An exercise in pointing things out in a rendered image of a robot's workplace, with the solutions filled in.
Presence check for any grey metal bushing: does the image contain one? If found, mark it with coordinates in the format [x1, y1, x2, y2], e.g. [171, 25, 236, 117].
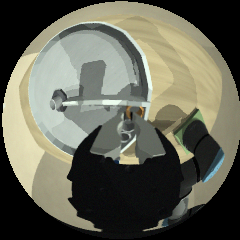
[122, 115, 134, 132]
[49, 95, 62, 111]
[120, 131, 131, 142]

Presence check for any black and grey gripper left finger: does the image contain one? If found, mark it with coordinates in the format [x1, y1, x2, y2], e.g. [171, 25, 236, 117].
[67, 111, 125, 181]

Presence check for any grey round turntable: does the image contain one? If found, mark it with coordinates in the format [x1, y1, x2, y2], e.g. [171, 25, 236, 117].
[28, 21, 152, 156]

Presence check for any blue crate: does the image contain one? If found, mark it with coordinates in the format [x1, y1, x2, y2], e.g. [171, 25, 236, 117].
[114, 157, 120, 164]

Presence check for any bronze bushing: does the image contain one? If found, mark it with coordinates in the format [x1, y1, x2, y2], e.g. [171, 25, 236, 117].
[126, 106, 144, 119]

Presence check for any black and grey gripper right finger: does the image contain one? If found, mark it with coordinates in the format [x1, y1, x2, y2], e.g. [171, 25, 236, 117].
[130, 111, 184, 182]

